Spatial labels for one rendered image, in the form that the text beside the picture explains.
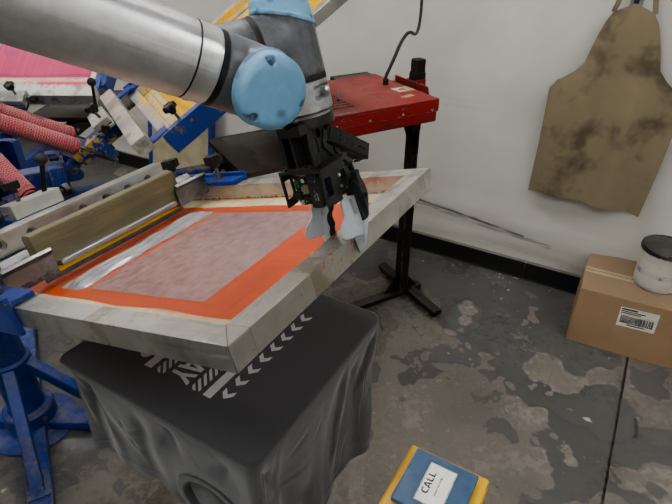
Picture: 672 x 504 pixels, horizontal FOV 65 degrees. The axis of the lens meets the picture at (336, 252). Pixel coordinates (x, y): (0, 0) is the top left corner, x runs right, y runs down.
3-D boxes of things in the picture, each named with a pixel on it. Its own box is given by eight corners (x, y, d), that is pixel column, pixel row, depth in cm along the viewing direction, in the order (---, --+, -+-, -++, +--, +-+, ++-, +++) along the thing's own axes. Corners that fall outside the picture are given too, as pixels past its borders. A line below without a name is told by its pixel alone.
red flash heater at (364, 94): (380, 95, 244) (381, 69, 237) (444, 123, 209) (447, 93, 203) (257, 115, 218) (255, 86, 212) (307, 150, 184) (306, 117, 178)
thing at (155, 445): (284, 534, 106) (274, 426, 89) (258, 572, 100) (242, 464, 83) (127, 438, 126) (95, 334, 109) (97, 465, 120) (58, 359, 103)
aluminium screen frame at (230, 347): (433, 185, 102) (430, 167, 100) (238, 374, 59) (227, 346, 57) (168, 197, 146) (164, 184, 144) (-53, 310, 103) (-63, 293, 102)
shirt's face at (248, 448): (377, 316, 115) (378, 314, 115) (253, 466, 83) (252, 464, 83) (211, 256, 136) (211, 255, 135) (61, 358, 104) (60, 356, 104)
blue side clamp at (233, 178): (253, 196, 130) (245, 169, 127) (240, 204, 126) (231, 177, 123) (174, 200, 147) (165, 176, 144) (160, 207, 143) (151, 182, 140)
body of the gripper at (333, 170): (287, 212, 74) (263, 128, 70) (320, 190, 81) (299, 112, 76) (332, 212, 70) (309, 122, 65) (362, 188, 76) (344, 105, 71)
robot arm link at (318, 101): (292, 81, 74) (341, 71, 70) (301, 113, 76) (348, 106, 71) (260, 93, 69) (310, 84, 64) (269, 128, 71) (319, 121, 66)
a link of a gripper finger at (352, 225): (344, 266, 76) (319, 208, 73) (364, 248, 80) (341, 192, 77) (361, 264, 74) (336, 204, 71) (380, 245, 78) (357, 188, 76)
